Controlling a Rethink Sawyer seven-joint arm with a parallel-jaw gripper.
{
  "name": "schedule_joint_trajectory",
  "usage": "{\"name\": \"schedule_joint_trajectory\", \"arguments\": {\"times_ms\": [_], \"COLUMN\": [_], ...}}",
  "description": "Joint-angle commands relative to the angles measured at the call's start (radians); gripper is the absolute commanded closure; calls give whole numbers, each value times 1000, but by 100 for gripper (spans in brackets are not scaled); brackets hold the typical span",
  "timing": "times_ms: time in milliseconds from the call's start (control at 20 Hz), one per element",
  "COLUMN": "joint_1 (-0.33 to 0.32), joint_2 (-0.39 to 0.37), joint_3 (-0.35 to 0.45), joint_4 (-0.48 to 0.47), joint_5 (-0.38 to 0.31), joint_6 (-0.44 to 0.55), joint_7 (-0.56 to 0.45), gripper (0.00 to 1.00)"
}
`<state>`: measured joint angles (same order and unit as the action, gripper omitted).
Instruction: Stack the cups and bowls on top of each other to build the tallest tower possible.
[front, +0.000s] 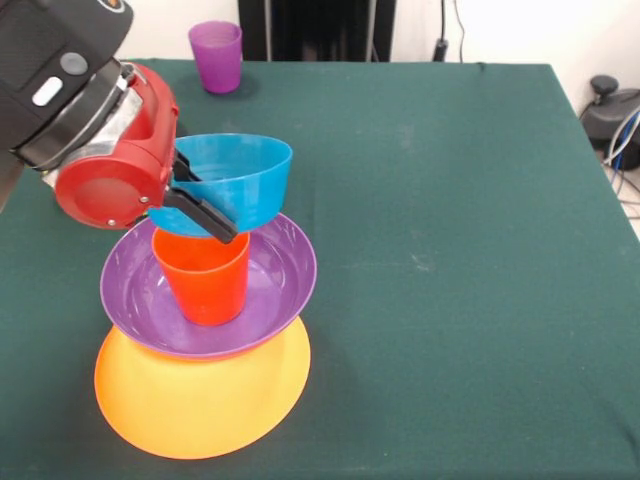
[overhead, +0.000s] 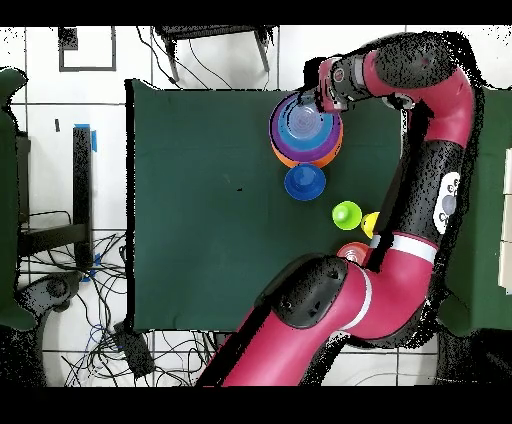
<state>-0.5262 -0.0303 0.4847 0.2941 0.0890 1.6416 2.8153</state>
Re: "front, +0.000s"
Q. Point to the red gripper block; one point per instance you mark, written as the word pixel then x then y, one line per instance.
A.
pixel 115 185

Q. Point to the light blue plastic bowl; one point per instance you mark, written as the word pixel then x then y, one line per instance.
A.
pixel 250 185

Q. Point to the red plastic cup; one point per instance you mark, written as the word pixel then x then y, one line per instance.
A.
pixel 210 290

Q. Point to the purple plastic bowl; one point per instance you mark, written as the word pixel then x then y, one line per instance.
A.
pixel 285 280

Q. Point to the large yellow plastic bowl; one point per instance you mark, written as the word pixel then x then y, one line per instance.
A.
pixel 200 410

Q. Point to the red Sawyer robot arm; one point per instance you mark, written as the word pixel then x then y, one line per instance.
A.
pixel 45 85

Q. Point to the purple plastic cup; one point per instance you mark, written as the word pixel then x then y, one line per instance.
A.
pixel 217 60

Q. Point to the dark green tablecloth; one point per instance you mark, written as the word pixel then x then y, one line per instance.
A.
pixel 500 300

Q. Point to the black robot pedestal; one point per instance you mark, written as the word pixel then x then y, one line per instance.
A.
pixel 320 30

